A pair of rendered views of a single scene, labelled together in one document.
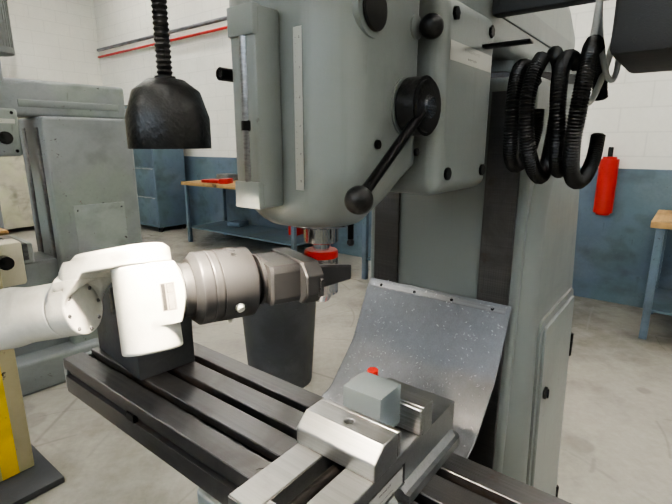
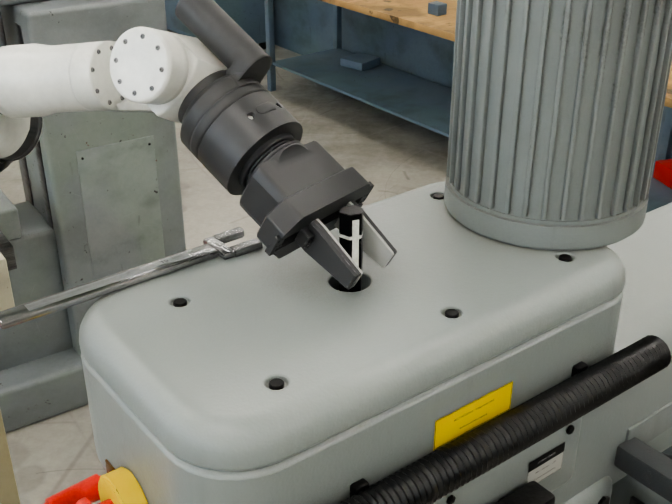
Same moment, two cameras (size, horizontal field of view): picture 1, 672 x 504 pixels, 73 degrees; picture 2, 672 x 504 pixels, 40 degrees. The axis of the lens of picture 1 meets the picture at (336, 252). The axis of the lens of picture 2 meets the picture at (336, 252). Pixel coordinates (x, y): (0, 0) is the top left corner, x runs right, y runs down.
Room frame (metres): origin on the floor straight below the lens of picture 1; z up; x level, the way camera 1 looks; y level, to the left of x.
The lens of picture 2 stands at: (-0.07, -0.15, 2.29)
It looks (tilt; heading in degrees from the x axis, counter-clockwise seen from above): 28 degrees down; 15
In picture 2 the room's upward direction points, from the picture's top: straight up
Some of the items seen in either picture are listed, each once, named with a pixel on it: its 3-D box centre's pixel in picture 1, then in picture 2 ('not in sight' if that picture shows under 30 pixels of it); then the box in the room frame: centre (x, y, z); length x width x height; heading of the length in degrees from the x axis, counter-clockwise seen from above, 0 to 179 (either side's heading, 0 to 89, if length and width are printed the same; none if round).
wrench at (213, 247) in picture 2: not in sight; (134, 275); (0.57, 0.20, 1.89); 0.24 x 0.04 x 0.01; 143
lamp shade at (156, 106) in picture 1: (168, 113); not in sight; (0.43, 0.15, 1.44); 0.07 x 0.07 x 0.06
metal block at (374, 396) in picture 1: (371, 404); not in sight; (0.56, -0.05, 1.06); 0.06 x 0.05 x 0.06; 52
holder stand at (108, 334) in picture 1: (141, 312); not in sight; (0.94, 0.42, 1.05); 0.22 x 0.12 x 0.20; 46
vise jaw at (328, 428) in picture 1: (347, 436); not in sight; (0.52, -0.01, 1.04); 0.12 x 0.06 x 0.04; 52
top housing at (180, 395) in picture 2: not in sight; (361, 350); (0.63, 0.01, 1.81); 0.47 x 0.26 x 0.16; 142
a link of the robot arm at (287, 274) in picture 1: (260, 280); not in sight; (0.57, 0.10, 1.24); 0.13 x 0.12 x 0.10; 32
